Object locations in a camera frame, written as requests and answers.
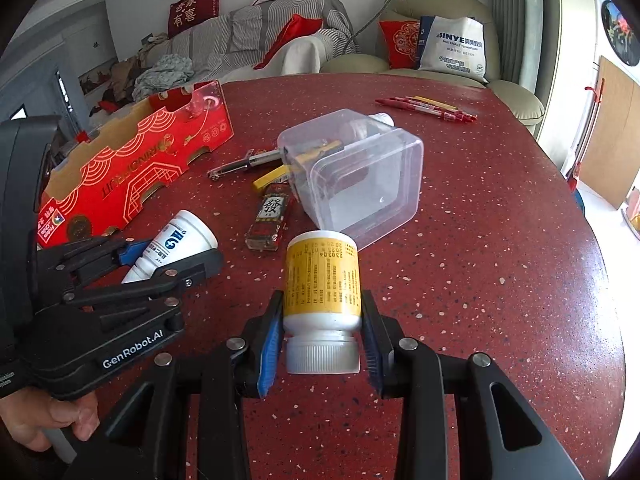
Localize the silver black gel pen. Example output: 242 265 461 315
207 150 281 181

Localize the brown cardboard board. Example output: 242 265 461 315
580 56 640 209

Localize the red embroidered cushion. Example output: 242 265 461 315
378 20 420 70

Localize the clear plastic container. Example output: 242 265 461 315
277 108 424 250

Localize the red cardboard fruit box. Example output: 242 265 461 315
37 80 233 248

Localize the red marker pen front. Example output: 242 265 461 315
375 99 477 124

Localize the white blue printed bag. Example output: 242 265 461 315
416 15 487 84

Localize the grey striped sofa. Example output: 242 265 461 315
138 0 357 84

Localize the white yellow-label pill bottle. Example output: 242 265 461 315
283 230 361 375

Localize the grey crumpled blanket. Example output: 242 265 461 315
131 53 194 102

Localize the red sofa pillow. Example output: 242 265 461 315
254 13 323 70

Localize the yellow utility knife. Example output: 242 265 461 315
252 141 344 194

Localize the black patterned lighter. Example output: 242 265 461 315
245 183 292 252

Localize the red marker pen back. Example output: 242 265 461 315
397 96 477 122

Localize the beige armchair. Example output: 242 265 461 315
321 0 544 130

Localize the white blue-label pill bottle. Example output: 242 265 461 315
122 209 218 284

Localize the yellow pen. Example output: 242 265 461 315
411 96 459 112

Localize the round black wall decoration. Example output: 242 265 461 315
601 0 640 67

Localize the red marker pen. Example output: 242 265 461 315
397 96 477 122
375 99 477 124

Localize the dark red text cushion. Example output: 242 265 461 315
167 0 220 38

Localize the person's left hand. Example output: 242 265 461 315
1 388 100 452

